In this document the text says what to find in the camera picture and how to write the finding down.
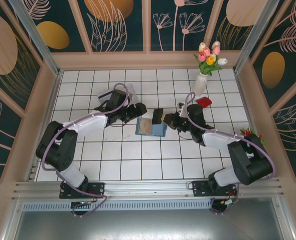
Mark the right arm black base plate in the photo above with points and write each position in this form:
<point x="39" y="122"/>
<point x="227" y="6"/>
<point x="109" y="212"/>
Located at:
<point x="200" y="188"/>

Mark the aluminium frame rail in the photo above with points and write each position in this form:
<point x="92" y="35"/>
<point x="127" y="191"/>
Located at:
<point x="150" y="188"/>

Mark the clear acrylic box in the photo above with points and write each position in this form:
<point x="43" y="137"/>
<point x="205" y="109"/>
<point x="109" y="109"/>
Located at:
<point x="132" y="91"/>

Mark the red toy shovel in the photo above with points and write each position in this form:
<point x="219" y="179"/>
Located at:
<point x="204" y="102"/>

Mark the grey metal sheet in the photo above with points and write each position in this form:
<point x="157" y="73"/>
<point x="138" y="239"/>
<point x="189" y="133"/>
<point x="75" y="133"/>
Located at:
<point x="147" y="225"/>

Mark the silver card with black stripe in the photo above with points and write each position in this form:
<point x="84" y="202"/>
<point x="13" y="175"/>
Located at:
<point x="104" y="96"/>

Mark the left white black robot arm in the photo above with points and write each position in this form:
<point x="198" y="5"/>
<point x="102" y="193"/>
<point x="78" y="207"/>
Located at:
<point x="90" y="123"/>

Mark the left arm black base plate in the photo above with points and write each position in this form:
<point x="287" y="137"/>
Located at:
<point x="97" y="190"/>

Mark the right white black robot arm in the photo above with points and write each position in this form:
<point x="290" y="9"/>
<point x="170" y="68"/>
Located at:
<point x="217" y="140"/>

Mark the white ribbed vase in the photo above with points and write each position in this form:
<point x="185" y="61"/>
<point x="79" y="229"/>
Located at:
<point x="200" y="85"/>

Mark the blue card holder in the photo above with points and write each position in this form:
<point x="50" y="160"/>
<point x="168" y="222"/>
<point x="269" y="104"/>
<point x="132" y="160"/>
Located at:
<point x="159" y="131"/>

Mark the aluminium corner post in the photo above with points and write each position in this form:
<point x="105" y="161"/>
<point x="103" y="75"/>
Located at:
<point x="38" y="37"/>
<point x="257" y="32"/>

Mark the tulip bouquet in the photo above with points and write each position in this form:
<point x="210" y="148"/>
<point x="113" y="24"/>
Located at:
<point x="208" y="58"/>

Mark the small red flower plant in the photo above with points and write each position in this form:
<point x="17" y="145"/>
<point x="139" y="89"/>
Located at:
<point x="250" y="132"/>

